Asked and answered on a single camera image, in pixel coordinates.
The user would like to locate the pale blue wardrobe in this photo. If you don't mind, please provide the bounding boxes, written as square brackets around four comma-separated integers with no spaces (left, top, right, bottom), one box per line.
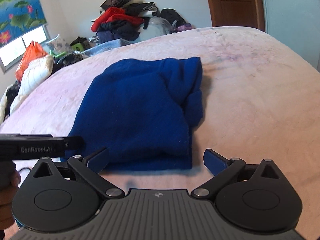
[263,0,319,70]

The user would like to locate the purple plastic bag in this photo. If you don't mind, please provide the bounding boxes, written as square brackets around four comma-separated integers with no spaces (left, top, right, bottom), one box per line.
[175,23,193,32]

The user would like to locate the lotus flower painting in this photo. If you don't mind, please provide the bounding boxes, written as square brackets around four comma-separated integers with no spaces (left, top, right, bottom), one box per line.
[0,0,47,47]

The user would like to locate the brown wooden door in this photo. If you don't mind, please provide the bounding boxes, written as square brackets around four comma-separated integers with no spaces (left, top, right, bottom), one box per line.
[208,0,265,31]

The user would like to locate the dark clothes pile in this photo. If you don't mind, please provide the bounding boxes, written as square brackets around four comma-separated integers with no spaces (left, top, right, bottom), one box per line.
[91,0,159,43]

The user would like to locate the left hand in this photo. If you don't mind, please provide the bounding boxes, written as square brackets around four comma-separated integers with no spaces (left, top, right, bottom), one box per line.
[0,171,21,230]

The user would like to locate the red garment on pile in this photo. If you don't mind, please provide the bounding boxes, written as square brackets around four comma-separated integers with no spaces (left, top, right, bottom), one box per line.
[91,7,144,32]

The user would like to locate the white quilt bundle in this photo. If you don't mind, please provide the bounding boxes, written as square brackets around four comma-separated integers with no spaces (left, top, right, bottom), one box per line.
[1,55,54,123]

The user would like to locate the orange plastic bag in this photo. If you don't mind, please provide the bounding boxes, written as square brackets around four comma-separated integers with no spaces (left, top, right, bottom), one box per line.
[15,41,48,82]

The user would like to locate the light blue blanket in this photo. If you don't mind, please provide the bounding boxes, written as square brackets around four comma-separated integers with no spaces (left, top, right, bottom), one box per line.
[81,38,132,57]

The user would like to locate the blue knit sweater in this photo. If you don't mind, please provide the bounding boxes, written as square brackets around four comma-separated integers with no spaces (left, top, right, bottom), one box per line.
[69,57,203,171]

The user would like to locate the black bag on pile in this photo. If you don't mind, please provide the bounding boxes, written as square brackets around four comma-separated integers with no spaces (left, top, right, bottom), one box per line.
[160,8,186,28]

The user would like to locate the green black bag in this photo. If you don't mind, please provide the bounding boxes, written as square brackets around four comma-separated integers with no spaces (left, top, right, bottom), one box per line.
[70,37,91,52]

